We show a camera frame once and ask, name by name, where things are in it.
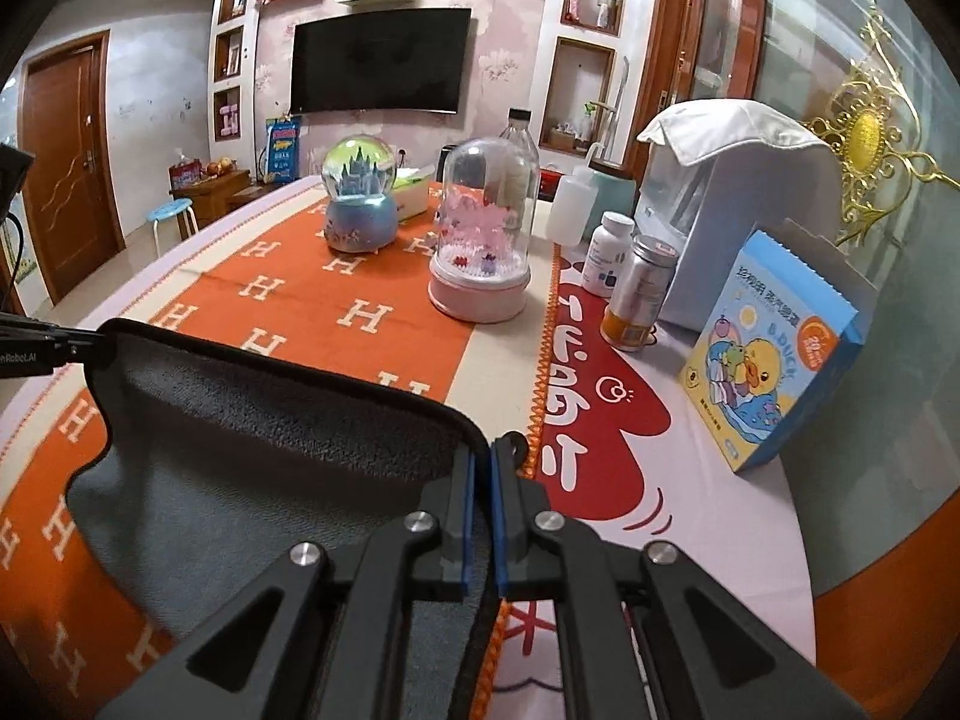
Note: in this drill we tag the clear glass bottle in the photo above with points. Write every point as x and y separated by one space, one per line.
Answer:
517 132

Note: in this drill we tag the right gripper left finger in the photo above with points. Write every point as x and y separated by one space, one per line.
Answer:
326 633

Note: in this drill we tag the red tissue box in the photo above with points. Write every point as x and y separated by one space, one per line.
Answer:
185 171

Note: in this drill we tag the silver orange supplement jar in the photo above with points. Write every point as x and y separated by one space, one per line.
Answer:
633 308

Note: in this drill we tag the white cloth on appliance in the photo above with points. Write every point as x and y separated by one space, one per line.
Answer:
698 130

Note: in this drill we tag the blue standing sign board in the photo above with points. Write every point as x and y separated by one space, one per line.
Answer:
282 150

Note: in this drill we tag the brown wooden door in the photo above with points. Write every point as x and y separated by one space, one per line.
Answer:
68 196

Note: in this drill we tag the blue castle snow globe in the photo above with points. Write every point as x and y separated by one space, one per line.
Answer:
359 174

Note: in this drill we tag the red pot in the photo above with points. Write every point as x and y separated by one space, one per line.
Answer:
548 184

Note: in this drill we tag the purple grey towel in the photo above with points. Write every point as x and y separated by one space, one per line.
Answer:
218 461

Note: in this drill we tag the black flat television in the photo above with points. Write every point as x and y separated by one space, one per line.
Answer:
380 60

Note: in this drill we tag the green tissue box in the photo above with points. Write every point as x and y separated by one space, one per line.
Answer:
411 191

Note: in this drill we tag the gold door ornament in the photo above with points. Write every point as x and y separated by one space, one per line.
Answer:
874 130

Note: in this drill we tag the white plastic squeeze bottle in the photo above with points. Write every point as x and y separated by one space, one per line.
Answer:
571 207

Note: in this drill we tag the wooden TV cabinet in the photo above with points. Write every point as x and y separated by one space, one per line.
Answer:
218 196

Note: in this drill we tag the white water dispenser appliance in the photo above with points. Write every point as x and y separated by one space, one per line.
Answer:
707 210

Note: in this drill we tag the blue duck picture box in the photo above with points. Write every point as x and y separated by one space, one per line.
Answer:
789 322

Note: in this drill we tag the white pill bottle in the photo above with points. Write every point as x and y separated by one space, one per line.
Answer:
609 244

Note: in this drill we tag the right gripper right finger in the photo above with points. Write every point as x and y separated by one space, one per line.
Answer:
643 633

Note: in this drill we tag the pink glass dome ornament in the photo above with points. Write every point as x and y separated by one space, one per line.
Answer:
479 270

